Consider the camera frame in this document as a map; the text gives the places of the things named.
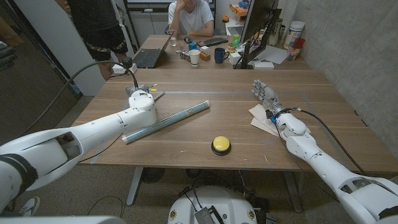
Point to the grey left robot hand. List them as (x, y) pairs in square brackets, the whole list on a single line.
[(133, 88)]

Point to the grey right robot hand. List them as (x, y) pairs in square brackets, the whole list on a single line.
[(269, 96)]

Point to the grey and yellow scissors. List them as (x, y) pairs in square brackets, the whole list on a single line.
[(160, 95)]

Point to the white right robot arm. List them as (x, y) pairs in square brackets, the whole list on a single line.
[(323, 165)]

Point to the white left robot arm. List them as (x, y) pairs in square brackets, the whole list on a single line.
[(93, 130)]

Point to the rolled blue-grey map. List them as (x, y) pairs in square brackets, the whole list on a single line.
[(186, 112)]

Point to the yellow push button black base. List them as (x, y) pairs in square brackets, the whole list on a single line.
[(221, 143)]

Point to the beige paper napkin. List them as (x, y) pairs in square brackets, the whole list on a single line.
[(259, 116)]

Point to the white power strip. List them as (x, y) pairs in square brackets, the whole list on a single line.
[(117, 69)]

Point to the black power adapter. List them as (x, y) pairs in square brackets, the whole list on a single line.
[(127, 61)]

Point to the flat white box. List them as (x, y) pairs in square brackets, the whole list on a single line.
[(263, 65)]

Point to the black laptop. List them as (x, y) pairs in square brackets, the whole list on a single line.
[(147, 57)]

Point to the white paper sheet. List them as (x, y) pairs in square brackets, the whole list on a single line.
[(273, 54)]

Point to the white cube box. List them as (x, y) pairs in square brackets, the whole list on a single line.
[(234, 58)]

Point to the black white striped object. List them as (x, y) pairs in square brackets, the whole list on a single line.
[(185, 56)]

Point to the colourful stacking toy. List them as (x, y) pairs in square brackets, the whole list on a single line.
[(231, 48)]

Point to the clear drinking glass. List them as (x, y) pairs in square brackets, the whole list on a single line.
[(171, 37)]

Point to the dark blue mug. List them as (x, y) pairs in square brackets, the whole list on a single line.
[(219, 56)]

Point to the green plastic object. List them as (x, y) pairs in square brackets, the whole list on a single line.
[(236, 40)]

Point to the white paper cup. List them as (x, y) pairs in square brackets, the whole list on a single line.
[(194, 59)]

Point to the white cylindrical canister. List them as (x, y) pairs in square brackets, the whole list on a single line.
[(293, 32)]

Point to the blue cube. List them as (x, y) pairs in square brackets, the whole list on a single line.
[(192, 46)]

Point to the black computer mouse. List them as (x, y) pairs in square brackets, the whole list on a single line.
[(187, 40)]

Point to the orange block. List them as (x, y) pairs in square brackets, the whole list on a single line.
[(205, 56)]

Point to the black keyboard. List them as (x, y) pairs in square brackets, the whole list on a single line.
[(213, 41)]

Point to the small white cube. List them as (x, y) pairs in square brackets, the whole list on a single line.
[(204, 48)]

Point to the standing person black shirt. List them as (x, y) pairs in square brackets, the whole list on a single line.
[(93, 18)]

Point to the black monitor on stand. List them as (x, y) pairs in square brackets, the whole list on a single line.
[(258, 15)]

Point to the orange tray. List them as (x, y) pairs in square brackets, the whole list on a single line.
[(238, 10)]

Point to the seated person white shirt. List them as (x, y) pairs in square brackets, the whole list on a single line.
[(194, 17)]

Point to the white table leg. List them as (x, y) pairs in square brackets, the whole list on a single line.
[(293, 191), (134, 186)]

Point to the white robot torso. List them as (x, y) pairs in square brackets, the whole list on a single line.
[(214, 199)]

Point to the white sneaker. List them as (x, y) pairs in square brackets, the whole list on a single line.
[(29, 206)]

